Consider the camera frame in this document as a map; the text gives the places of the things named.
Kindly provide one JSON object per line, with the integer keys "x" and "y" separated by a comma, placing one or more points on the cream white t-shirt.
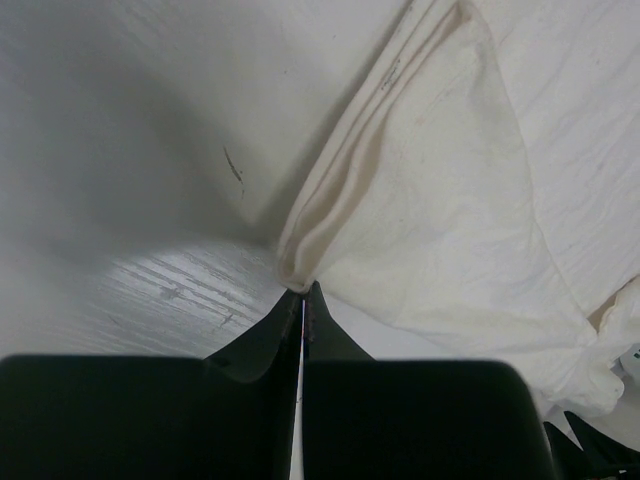
{"x": 481, "y": 190}

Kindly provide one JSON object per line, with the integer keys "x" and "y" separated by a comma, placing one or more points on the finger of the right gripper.
{"x": 605, "y": 455}
{"x": 570, "y": 461}

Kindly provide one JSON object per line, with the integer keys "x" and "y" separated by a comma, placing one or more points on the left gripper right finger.
{"x": 411, "y": 419}

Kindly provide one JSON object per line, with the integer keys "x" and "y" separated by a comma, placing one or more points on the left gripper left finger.
{"x": 227, "y": 416}

